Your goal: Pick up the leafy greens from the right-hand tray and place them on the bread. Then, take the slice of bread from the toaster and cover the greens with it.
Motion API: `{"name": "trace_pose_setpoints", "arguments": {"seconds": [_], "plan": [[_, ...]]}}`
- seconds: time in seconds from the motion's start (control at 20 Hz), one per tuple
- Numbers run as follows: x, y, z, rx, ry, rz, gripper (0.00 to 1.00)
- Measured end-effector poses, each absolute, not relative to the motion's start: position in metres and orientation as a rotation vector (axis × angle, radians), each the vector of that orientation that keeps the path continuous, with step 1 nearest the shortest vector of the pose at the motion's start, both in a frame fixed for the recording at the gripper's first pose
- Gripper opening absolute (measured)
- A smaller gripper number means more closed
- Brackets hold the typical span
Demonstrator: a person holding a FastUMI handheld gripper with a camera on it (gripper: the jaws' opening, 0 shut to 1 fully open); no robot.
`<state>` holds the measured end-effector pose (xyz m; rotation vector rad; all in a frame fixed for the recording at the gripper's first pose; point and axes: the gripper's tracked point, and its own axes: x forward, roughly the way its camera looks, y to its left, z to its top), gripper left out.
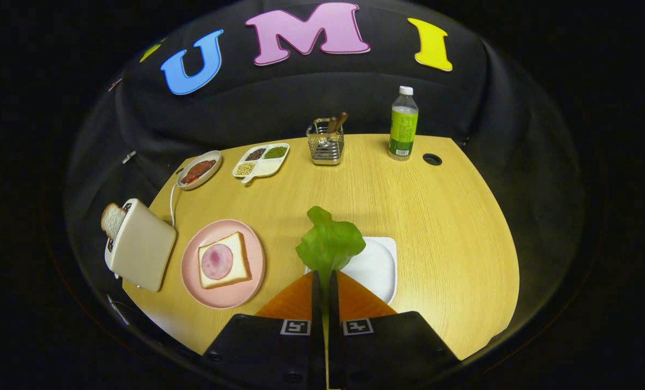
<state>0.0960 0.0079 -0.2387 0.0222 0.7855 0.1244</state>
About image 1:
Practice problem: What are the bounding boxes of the pink ham slice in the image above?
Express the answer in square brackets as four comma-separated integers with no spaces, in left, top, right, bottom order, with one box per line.
[201,244,234,281]

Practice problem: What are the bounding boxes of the white divided dish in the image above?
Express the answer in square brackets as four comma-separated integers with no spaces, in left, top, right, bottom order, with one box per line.
[232,142,291,185]

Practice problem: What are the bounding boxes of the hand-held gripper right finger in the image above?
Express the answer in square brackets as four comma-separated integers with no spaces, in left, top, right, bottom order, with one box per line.
[330,270,459,390]

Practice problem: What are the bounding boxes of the red-brown meat piece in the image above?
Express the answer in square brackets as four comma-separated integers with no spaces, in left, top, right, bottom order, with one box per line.
[180,159,217,185]

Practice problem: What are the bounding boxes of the black backdrop cloth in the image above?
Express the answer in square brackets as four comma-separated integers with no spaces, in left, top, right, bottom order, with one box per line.
[62,0,588,347]

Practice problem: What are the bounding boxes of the cream toaster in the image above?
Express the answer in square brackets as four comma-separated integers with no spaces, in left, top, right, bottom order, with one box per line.
[105,198,177,293]

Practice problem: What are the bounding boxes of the green label drink bottle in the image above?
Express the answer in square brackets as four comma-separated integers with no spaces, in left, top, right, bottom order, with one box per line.
[388,86,419,161]

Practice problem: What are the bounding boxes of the metal wire utensil holder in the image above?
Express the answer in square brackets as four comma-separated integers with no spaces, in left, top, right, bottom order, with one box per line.
[306,118,346,166]

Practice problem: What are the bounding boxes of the plain bread slice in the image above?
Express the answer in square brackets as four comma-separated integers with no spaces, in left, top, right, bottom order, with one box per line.
[101,203,127,241]

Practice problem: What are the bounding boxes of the pink round plate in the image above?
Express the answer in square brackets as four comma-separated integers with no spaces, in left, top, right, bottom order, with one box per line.
[181,219,266,310]

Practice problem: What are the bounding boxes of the bread slice with ham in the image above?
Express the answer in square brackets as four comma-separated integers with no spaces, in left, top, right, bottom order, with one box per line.
[197,232,252,290]

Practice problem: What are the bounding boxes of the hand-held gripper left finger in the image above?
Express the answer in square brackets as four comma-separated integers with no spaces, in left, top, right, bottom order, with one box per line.
[202,271,323,390]

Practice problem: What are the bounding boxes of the white rectangular plate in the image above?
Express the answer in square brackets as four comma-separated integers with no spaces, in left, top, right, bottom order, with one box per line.
[305,236,398,305]

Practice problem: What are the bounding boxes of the round white plate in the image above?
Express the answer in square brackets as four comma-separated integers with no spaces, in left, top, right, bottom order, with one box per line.
[177,150,223,191]

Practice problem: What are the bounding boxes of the white toaster cable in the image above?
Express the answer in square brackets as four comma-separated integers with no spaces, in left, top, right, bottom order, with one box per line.
[169,184,185,228]

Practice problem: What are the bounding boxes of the green lettuce leaf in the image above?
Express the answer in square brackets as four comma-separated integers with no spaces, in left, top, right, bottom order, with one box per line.
[295,206,367,389]

